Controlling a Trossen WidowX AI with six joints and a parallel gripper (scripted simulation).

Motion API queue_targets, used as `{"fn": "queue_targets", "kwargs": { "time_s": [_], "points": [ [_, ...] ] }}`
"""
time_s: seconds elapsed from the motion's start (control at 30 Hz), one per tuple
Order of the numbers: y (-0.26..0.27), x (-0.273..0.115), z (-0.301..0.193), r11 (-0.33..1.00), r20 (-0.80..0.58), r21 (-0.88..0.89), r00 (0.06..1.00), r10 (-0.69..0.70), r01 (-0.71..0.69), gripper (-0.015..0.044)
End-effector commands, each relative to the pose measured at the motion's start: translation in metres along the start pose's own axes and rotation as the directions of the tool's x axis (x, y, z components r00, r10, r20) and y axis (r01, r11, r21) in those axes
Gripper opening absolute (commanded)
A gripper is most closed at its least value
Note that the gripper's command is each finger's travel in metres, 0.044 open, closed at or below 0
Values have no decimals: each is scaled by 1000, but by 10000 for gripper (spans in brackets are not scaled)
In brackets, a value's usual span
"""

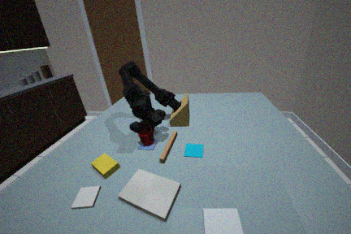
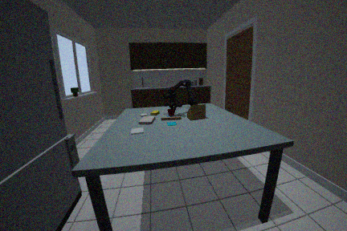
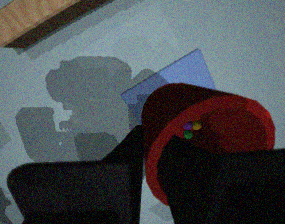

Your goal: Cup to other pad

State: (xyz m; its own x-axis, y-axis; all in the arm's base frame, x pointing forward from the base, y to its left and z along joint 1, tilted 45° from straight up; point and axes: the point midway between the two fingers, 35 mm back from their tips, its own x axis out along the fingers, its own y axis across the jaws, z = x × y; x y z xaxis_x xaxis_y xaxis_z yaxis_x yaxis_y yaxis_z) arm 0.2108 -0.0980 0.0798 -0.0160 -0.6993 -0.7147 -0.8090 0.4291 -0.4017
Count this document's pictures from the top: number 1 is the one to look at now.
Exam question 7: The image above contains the tan flat bar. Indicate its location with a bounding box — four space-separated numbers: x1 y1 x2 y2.
159 131 177 164

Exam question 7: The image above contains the white flat square tile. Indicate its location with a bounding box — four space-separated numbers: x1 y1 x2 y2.
71 186 101 210

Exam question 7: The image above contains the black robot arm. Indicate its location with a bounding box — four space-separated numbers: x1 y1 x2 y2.
118 62 181 127

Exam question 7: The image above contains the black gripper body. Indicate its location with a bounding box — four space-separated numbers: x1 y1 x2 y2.
130 107 166 133

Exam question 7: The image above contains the dark red cup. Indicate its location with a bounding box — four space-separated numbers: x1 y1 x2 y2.
138 128 154 145

